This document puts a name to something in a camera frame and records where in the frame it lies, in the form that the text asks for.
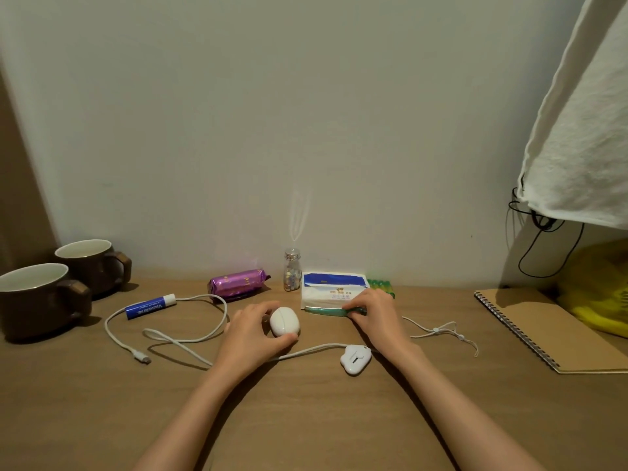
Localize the person's right hand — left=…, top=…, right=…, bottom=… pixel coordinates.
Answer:
left=342, top=288, right=424, bottom=364

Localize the person's left hand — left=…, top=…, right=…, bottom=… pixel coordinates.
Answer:
left=214, top=302, right=300, bottom=383

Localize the white egg-shaped case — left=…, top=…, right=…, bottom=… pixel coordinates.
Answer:
left=269, top=307, right=301, bottom=338

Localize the teal case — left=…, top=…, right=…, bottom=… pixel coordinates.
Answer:
left=304, top=306, right=368, bottom=318

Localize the person's right forearm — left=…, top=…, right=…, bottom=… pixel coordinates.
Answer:
left=388, top=345, right=546, bottom=471

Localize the person's left forearm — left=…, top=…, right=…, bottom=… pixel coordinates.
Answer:
left=131, top=360, right=270, bottom=471

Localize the white cloud-shaped device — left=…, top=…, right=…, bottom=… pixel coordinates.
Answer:
left=340, top=343, right=373, bottom=376

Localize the white and blue tissue packet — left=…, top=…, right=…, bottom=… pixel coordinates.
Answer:
left=300, top=272, right=370, bottom=312

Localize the small glass bottle with beads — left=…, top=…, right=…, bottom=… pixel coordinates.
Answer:
left=283, top=248, right=302, bottom=293

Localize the purple foil packet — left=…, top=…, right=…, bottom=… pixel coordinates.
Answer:
left=207, top=269, right=271, bottom=303

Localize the blue lip balm stick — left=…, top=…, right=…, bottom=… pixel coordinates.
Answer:
left=125, top=293, right=178, bottom=321

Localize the kraft spiral notebook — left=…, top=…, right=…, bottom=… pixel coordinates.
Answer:
left=473, top=288, right=628, bottom=375

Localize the small brown mug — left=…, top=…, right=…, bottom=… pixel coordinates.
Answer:
left=54, top=239, right=132, bottom=298

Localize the yellow bag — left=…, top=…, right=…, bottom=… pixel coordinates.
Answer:
left=556, top=239, right=628, bottom=339

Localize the large brown mug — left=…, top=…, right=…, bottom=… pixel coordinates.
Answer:
left=0, top=263, right=93, bottom=342

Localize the white hanging cloth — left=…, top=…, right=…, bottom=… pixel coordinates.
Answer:
left=516, top=0, right=628, bottom=231

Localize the white charging cable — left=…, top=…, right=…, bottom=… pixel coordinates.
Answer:
left=104, top=293, right=350, bottom=369

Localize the white cord with stopper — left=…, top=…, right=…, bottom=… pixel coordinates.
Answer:
left=402, top=316, right=480, bottom=358

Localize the black cord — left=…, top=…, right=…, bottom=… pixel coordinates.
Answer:
left=508, top=175, right=586, bottom=279

